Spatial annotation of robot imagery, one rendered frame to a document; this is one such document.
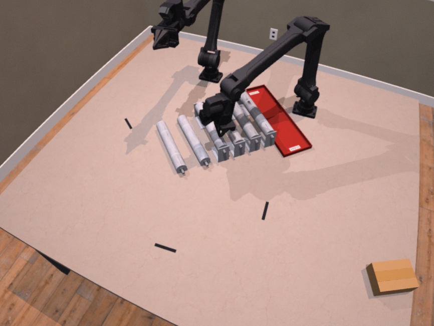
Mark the brown cardboard box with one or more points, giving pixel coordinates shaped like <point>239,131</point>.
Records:
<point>390,277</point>

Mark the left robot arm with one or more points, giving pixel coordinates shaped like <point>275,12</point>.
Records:
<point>300,29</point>

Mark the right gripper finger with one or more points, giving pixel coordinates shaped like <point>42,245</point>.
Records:
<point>165,41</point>
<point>157,33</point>

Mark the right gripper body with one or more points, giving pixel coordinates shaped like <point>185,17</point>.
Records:
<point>172,34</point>

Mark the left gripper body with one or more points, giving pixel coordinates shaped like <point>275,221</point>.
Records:
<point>231,125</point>

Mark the red scrap tray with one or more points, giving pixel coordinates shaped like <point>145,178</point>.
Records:
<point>289,138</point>

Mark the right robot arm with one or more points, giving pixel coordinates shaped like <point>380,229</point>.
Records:
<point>176,17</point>

